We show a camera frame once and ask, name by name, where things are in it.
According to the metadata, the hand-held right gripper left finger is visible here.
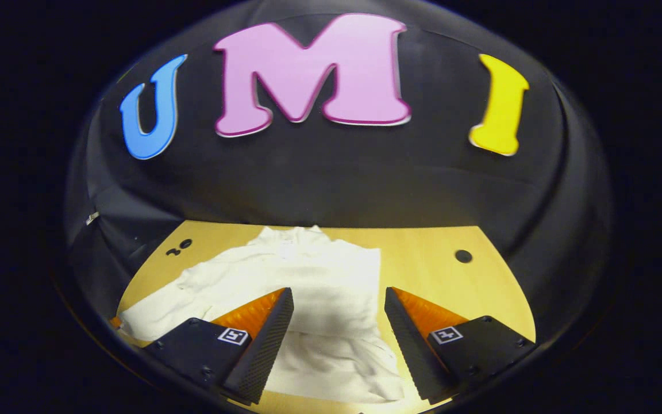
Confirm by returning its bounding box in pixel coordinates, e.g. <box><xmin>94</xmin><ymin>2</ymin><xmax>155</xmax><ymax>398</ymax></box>
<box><xmin>144</xmin><ymin>287</ymin><xmax>295</xmax><ymax>405</ymax></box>

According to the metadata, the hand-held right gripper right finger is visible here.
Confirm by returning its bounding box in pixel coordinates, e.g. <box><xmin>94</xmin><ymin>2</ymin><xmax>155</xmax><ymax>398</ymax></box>
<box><xmin>384</xmin><ymin>286</ymin><xmax>537</xmax><ymax>405</ymax></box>

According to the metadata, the white sweatshirt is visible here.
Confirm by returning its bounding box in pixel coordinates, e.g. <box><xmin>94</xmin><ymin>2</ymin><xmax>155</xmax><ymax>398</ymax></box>
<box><xmin>120</xmin><ymin>225</ymin><xmax>406</xmax><ymax>403</ymax></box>

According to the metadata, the black backdrop cloth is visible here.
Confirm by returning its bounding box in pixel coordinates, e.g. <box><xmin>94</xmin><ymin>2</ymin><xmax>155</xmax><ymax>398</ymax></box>
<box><xmin>64</xmin><ymin>0</ymin><xmax>613</xmax><ymax>346</ymax></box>

